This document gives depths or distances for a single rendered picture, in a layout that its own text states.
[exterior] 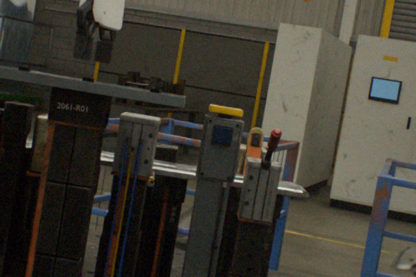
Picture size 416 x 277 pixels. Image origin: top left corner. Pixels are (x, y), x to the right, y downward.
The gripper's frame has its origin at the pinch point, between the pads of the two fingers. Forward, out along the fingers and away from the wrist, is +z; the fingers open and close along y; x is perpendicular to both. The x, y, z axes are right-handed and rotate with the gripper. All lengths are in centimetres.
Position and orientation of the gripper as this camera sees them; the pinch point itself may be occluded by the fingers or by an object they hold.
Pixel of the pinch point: (93, 55)
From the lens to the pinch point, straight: 147.2
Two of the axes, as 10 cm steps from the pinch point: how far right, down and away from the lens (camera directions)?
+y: 2.6, -0.1, 9.6
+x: -9.5, -1.7, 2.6
